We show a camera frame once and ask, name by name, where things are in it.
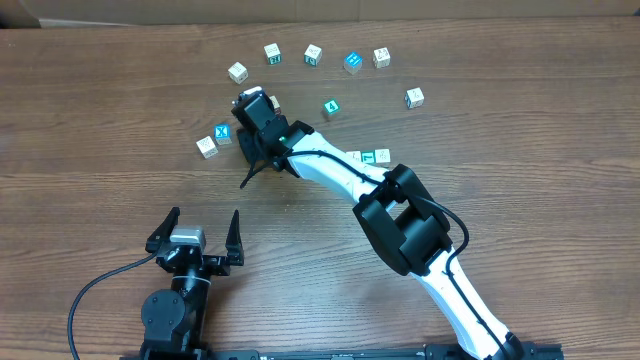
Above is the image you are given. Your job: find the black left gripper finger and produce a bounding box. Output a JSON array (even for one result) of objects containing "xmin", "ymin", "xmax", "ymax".
[
  {"xmin": 145, "ymin": 207, "xmax": 180, "ymax": 253},
  {"xmin": 225, "ymin": 210, "xmax": 244, "ymax": 266}
]

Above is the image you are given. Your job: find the wooden cube with hook drawing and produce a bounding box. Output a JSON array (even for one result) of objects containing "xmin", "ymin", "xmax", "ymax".
[{"xmin": 347, "ymin": 151, "xmax": 362, "ymax": 162}]

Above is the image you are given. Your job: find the green number seven cube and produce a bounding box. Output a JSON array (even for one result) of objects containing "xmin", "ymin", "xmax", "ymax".
[{"xmin": 361, "ymin": 151, "xmax": 376, "ymax": 164}]

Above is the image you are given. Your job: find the wooden cube ice cream drawing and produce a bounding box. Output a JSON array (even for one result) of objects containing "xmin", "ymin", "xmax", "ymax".
[{"xmin": 374, "ymin": 149, "xmax": 391, "ymax": 168}]

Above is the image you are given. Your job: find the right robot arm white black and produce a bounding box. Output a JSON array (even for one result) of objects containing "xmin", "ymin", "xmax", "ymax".
[{"xmin": 237, "ymin": 119, "xmax": 524, "ymax": 359}]

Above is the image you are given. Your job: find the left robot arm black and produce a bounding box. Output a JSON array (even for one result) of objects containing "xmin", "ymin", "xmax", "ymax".
[{"xmin": 137, "ymin": 207, "xmax": 244, "ymax": 360}]

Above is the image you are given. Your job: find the wooden cube red Y side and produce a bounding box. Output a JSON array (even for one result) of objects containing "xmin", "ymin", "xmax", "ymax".
[{"xmin": 269, "ymin": 96, "xmax": 281, "ymax": 115}]

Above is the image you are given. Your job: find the blue letter X cube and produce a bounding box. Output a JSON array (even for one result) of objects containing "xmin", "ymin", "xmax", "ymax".
[{"xmin": 214, "ymin": 124, "xmax": 232, "ymax": 145}]

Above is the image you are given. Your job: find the wooden cube fish drawing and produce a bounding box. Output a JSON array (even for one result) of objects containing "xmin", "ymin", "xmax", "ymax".
[{"xmin": 196, "ymin": 136, "xmax": 218, "ymax": 159}]

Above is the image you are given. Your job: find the green number four cube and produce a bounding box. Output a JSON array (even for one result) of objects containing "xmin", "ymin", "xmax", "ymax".
[{"xmin": 322, "ymin": 98, "xmax": 341, "ymax": 120}]

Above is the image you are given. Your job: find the plain wooden cube far left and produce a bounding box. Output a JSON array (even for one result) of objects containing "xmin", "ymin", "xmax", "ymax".
[{"xmin": 228, "ymin": 62, "xmax": 248, "ymax": 84}]

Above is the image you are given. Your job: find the wooden cube green letter side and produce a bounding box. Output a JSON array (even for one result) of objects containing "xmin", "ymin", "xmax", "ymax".
[{"xmin": 264, "ymin": 43, "xmax": 282, "ymax": 65}]

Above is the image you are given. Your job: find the wooden cube green J side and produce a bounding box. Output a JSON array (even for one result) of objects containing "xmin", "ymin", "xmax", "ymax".
[{"xmin": 304, "ymin": 44, "xmax": 322, "ymax": 67}]

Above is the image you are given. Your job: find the blue top wooden cube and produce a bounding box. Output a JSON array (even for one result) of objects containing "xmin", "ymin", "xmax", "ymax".
[{"xmin": 343, "ymin": 52, "xmax": 363, "ymax": 75}]

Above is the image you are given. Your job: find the wooden cube yellow side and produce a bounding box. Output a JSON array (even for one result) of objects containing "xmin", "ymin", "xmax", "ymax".
[{"xmin": 373, "ymin": 47, "xmax": 391, "ymax": 69}]

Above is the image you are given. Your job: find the wooden cube blue X side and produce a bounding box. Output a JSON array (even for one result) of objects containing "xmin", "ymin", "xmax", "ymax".
[{"xmin": 404, "ymin": 87, "xmax": 425, "ymax": 109}]

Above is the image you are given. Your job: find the cardboard backdrop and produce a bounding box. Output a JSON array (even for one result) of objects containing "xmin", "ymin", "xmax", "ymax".
[{"xmin": 1, "ymin": 0, "xmax": 639, "ymax": 28}]

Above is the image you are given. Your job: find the left black cable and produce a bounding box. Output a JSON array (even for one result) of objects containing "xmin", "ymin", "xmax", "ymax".
[{"xmin": 67, "ymin": 252, "xmax": 160, "ymax": 360}]

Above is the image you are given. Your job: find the black cable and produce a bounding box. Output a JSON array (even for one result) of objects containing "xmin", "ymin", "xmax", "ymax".
[
  {"xmin": 238, "ymin": 144, "xmax": 514, "ymax": 360},
  {"xmin": 67, "ymin": 252, "xmax": 160, "ymax": 360}
]

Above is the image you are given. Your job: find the right black cable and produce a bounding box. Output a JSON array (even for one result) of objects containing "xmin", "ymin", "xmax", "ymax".
[{"xmin": 238, "ymin": 144, "xmax": 514, "ymax": 360}]

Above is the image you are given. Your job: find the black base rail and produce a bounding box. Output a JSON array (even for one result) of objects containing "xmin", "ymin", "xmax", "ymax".
[{"xmin": 199, "ymin": 342, "xmax": 566, "ymax": 360}]

